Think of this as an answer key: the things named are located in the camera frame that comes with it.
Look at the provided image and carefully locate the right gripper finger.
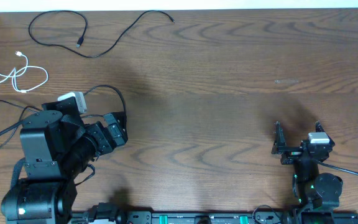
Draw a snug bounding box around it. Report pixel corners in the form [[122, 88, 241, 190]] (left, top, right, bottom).
[[272, 121, 287, 154], [315, 121, 335, 146]]

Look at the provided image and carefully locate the black usb cable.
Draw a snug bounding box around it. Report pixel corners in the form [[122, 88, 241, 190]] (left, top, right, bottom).
[[28, 9, 176, 59], [0, 84, 127, 154]]

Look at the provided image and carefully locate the white usb cable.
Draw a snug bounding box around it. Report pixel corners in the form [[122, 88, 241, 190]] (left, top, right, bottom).
[[0, 51, 49, 93]]

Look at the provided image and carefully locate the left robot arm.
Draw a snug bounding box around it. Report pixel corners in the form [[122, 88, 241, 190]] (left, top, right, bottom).
[[1, 110, 128, 223]]

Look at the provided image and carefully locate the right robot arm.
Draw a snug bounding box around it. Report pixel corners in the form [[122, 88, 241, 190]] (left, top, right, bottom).
[[272, 122, 343, 223]]

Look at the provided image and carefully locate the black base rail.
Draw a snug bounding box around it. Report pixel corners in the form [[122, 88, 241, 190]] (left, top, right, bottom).
[[68, 210, 358, 224]]

